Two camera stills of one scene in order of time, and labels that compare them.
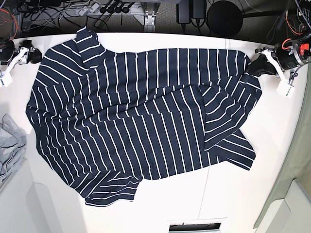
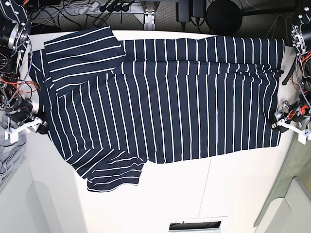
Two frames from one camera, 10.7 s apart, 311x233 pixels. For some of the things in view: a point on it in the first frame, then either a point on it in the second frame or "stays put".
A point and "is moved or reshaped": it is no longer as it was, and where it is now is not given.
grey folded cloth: [12, 145] stays put
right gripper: [282, 52] to [294, 112]
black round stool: [224, 18] stays put
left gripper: [35, 57] to [23, 119]
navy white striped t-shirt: [109, 119] is moved or reshaped
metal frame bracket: [149, 22] stays put
